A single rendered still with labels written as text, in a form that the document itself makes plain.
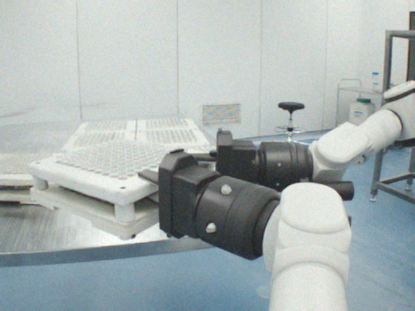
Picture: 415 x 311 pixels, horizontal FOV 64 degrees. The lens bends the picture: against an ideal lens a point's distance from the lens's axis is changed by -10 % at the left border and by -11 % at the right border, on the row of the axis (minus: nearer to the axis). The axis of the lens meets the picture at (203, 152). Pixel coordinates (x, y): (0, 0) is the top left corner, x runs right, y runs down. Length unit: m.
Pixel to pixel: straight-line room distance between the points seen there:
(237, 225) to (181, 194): 0.10
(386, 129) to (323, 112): 5.05
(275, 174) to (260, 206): 0.20
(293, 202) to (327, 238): 0.06
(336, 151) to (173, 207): 0.29
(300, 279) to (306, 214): 0.07
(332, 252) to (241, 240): 0.12
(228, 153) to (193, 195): 0.16
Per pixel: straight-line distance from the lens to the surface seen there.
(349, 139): 0.65
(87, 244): 0.76
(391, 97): 0.80
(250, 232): 0.40
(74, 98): 4.23
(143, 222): 0.53
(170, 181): 0.47
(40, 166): 0.64
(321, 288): 0.29
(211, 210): 0.42
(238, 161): 0.60
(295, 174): 0.61
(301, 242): 0.32
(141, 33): 4.34
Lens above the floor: 1.24
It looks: 16 degrees down
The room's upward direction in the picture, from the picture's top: straight up
